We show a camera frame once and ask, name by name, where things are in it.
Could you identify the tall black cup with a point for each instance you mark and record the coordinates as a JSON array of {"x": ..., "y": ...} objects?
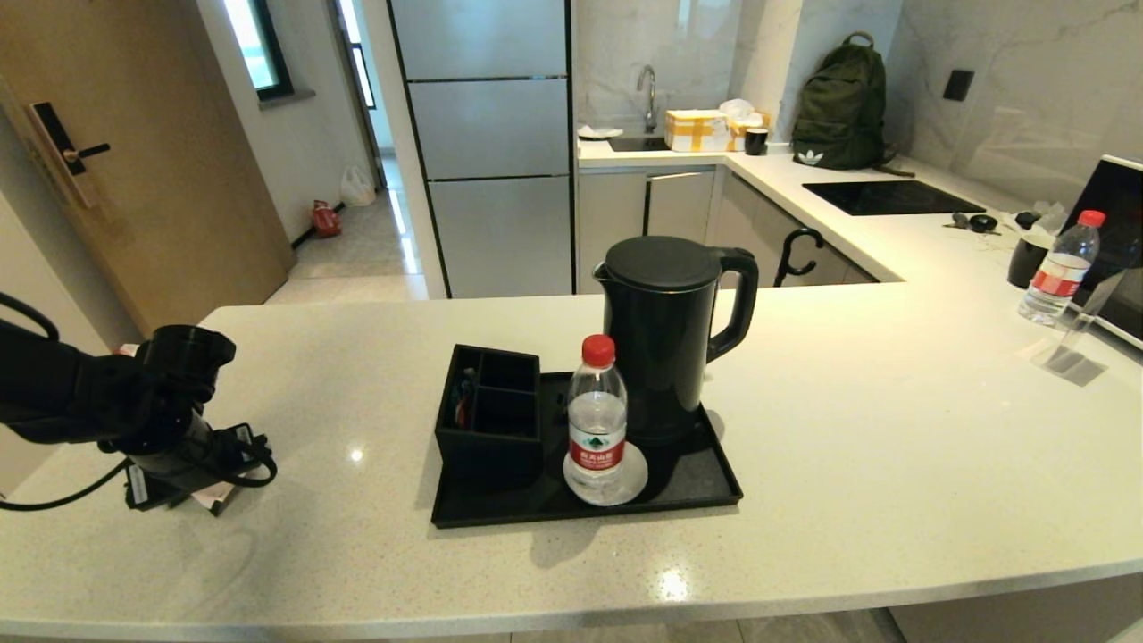
[{"x": 1026, "y": 262}]

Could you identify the black induction cooktop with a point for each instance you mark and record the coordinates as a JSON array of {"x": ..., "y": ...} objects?
[{"x": 893, "y": 198}]

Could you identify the white crumpled tissue bag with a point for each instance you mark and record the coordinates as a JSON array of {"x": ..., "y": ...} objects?
[{"x": 738, "y": 108}]

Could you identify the red sachet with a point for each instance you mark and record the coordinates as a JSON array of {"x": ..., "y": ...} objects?
[{"x": 463, "y": 413}]

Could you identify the silver refrigerator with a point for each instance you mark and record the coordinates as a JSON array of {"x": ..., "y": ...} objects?
[{"x": 491, "y": 134}]

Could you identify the crumpled clear plastic wrap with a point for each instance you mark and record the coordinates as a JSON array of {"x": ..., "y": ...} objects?
[{"x": 1052, "y": 219}]

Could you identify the small black mug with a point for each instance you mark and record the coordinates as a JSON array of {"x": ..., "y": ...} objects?
[{"x": 756, "y": 143}]

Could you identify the clear acrylic sign stand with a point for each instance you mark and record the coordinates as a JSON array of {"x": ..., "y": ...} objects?
[{"x": 1067, "y": 357}]

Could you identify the black rectangular serving tray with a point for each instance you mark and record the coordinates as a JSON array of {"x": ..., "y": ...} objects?
[{"x": 688, "y": 487}]

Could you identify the chrome sink faucet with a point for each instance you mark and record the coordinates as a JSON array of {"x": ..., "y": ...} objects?
[{"x": 653, "y": 107}]

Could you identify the clear water bottle red cap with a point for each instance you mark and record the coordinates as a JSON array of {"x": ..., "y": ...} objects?
[
  {"x": 1063, "y": 272},
  {"x": 596, "y": 420}
]

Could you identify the black wall socket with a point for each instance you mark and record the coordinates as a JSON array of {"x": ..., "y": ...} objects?
[{"x": 959, "y": 86}]

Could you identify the white plastic bag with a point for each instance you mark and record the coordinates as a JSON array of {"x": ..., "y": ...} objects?
[{"x": 358, "y": 187}]

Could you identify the red bag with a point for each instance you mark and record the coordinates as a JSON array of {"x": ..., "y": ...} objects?
[{"x": 326, "y": 221}]

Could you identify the black electric kettle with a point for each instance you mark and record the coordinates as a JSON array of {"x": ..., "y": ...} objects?
[{"x": 661, "y": 348}]

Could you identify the dark kitchen sink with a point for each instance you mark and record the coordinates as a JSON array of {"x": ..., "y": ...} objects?
[{"x": 638, "y": 143}]

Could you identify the dark green backpack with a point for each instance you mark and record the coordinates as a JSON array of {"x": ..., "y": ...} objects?
[{"x": 844, "y": 103}]

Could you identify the pink tea bag packet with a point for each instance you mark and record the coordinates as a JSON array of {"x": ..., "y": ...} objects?
[{"x": 214, "y": 502}]

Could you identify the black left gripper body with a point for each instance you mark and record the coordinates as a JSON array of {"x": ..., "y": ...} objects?
[{"x": 179, "y": 473}]

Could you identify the white box with yellow tape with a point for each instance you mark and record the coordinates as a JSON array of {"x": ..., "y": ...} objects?
[{"x": 696, "y": 132}]

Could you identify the grey kitchen base cabinet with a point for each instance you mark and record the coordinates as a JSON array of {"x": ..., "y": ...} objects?
[{"x": 679, "y": 205}]

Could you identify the black compartment organizer box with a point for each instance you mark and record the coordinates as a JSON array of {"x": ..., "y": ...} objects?
[{"x": 487, "y": 455}]

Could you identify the white dish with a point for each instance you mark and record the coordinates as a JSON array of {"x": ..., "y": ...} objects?
[{"x": 598, "y": 132}]

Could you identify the dark green sachet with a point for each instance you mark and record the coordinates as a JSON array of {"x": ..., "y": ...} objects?
[{"x": 470, "y": 388}]

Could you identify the black key bundle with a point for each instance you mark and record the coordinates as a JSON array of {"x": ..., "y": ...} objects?
[{"x": 983, "y": 223}]

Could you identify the white round saucer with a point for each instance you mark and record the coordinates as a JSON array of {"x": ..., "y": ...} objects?
[{"x": 636, "y": 482}]

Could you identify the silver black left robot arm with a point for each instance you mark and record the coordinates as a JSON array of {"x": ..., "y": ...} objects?
[{"x": 107, "y": 393}]

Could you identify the dark framed window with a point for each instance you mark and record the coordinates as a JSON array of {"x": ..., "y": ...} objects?
[{"x": 259, "y": 45}]

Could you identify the brown wooden door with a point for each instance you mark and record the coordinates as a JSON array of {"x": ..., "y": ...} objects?
[{"x": 179, "y": 196}]

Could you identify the black glass door microwave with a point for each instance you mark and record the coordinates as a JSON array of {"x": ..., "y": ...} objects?
[{"x": 1116, "y": 201}]

